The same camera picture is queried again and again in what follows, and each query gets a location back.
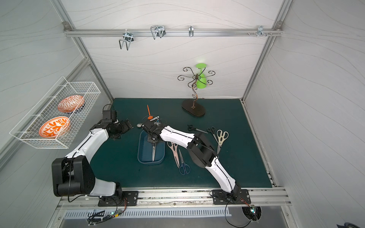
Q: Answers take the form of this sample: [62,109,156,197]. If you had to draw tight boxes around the pink handled scissors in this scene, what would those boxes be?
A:
[167,142,180,168]

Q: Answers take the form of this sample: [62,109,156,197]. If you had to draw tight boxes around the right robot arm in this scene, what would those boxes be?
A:
[141,120,241,200]

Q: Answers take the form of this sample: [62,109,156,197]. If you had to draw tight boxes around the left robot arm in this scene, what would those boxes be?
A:
[51,119,133,199]

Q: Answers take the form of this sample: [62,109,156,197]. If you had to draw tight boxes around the blue plastic storage box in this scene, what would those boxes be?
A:
[137,131,165,165]

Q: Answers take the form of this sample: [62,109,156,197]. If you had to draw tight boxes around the black scissors top thin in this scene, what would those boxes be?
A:
[188,125,208,134]

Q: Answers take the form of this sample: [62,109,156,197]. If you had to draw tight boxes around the black scissors by gripper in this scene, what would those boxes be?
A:
[207,126,218,143]

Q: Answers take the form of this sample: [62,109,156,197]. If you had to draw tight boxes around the orange plastic spoon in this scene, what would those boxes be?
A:
[147,105,153,120]

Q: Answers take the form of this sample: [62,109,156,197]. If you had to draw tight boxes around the black metal tree stand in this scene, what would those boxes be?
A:
[177,67,216,117]

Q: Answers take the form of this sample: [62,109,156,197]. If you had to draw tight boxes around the orange patterned bowl rear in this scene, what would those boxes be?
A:
[58,95,85,114]

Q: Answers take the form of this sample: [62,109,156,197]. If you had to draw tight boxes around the orange patterned bowl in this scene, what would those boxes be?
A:
[39,116,70,138]
[58,95,85,114]

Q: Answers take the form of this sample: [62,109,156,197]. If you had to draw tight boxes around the orange patterned bowl front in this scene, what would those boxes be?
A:
[39,116,70,138]

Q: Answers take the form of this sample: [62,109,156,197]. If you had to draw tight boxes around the green table mat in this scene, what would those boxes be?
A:
[91,98,271,188]

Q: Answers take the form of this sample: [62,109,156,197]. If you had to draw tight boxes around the white vent strip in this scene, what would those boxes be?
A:
[63,207,231,219]

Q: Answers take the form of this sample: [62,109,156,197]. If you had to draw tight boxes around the metal double hook left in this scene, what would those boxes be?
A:
[119,31,134,50]

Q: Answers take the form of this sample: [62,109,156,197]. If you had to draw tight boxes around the metal double hook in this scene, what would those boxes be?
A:
[150,25,166,40]
[119,31,134,50]

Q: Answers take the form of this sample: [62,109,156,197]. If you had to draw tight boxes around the metal double hook middle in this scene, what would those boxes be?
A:
[150,25,166,40]

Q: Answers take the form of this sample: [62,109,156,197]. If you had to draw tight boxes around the metal single hook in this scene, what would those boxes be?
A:
[188,26,194,37]

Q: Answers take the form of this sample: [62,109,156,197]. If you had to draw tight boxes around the metal hook right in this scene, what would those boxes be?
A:
[247,26,272,37]

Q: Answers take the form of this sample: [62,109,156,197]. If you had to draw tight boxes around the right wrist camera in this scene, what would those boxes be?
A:
[150,116,159,122]

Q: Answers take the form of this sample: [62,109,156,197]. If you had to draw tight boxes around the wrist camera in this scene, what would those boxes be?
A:
[150,116,159,122]
[102,109,117,123]

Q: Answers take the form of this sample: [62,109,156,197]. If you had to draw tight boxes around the metal spoon white handle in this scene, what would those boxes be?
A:
[137,119,150,128]

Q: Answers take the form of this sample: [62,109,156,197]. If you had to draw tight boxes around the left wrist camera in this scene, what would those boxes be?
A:
[102,109,117,123]

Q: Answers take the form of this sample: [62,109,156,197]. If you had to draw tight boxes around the blue handled scissors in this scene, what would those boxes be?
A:
[178,150,191,175]

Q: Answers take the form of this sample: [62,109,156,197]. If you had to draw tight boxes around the white wire basket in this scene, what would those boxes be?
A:
[10,77,101,149]

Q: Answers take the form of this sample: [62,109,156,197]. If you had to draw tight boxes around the aluminium front rail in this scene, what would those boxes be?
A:
[56,187,292,210]

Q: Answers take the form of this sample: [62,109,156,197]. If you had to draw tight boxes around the aluminium rail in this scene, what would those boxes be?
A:
[56,187,292,210]
[64,28,284,38]

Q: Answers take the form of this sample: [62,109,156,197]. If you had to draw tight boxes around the beige handled kitchen scissors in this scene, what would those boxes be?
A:
[217,129,229,154]

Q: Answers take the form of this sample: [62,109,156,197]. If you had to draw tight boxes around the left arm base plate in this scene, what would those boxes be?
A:
[98,191,139,207]

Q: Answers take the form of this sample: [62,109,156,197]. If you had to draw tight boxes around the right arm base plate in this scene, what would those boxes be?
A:
[209,189,252,205]

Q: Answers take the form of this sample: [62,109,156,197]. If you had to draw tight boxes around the aluminium top rail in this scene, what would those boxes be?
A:
[64,28,284,38]

